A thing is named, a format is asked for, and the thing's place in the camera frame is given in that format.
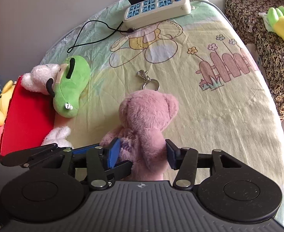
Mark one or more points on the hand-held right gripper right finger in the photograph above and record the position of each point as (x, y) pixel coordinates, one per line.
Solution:
(171, 154)

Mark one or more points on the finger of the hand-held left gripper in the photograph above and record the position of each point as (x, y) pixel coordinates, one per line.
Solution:
(84, 149)

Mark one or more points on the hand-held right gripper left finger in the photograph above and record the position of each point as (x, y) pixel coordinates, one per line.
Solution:
(115, 153)

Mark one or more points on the yellow plush toy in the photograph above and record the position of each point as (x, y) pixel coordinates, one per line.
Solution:
(4, 99)

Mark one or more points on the white power strip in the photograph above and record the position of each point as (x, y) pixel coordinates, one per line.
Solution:
(161, 12)

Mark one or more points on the red cardboard box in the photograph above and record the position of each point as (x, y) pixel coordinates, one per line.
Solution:
(28, 116)

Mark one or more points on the cartoon printed bed sheet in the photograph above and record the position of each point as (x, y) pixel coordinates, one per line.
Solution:
(204, 125)

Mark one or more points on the small white plush bear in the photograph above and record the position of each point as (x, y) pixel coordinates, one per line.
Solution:
(39, 77)

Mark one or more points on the green frog plush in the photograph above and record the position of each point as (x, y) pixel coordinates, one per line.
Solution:
(71, 89)

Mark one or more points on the white bunny plush plaid ears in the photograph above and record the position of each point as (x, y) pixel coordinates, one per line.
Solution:
(58, 134)

